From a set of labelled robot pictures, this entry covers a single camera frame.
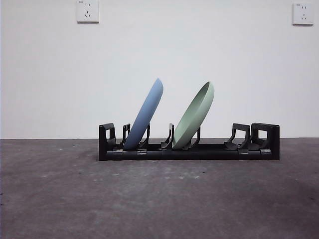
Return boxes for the blue round plate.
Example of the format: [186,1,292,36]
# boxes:
[123,77,164,151]

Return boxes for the pale green round plate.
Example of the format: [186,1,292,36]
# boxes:
[171,80,215,151]

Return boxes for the black plastic plate rack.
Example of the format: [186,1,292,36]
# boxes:
[98,122,280,161]

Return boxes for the white wall socket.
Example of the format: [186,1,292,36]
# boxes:
[292,2,314,26]
[76,0,100,24]

